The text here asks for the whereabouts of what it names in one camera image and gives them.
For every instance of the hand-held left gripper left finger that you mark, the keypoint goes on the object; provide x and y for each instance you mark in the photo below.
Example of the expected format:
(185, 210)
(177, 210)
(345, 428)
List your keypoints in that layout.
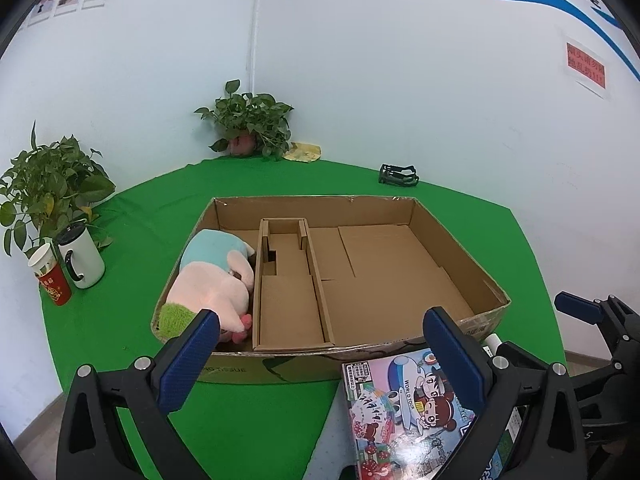
(192, 355)

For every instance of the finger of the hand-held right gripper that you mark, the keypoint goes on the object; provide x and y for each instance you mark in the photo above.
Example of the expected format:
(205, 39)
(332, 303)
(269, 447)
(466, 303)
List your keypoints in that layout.
(575, 305)
(590, 372)

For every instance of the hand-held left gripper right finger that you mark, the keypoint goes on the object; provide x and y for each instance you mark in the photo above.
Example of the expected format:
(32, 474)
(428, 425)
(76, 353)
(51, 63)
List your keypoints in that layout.
(455, 355)

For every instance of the colourful cartoon board game box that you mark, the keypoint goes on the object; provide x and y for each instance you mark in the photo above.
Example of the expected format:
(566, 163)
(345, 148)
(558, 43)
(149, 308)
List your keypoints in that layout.
(400, 410)

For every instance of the large cardboard box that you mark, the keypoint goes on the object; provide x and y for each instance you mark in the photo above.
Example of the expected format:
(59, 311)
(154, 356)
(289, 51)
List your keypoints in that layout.
(390, 260)

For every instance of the light blue dotted pouch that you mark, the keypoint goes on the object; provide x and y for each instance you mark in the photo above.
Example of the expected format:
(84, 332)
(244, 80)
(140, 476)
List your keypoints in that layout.
(332, 440)

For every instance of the pink and blue plush toy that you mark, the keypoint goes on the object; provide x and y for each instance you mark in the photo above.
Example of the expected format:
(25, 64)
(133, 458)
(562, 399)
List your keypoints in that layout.
(210, 285)

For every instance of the cardboard divider insert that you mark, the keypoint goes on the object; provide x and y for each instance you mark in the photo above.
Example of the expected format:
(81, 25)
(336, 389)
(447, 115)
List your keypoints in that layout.
(287, 310)

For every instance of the white mug with black lid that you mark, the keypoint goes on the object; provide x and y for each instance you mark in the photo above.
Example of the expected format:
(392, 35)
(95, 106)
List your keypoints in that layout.
(85, 260)

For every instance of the red paper cup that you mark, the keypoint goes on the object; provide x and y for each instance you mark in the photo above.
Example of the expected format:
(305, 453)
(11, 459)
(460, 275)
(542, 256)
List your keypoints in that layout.
(52, 285)

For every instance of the black bottle cage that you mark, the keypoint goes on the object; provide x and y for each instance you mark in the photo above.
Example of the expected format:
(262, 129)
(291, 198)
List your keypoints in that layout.
(397, 175)

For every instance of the large leafy potted plant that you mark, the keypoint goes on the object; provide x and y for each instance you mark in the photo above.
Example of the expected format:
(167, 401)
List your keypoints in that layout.
(50, 180)

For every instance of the yellow paper bag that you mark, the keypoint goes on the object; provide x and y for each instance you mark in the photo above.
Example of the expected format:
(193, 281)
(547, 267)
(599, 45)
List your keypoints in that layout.
(302, 152)

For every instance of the potted plant in pink pot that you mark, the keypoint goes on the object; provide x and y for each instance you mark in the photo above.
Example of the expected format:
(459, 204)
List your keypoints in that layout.
(250, 115)

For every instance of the red wall notice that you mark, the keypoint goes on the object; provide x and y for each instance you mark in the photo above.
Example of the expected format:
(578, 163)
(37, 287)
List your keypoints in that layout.
(587, 67)

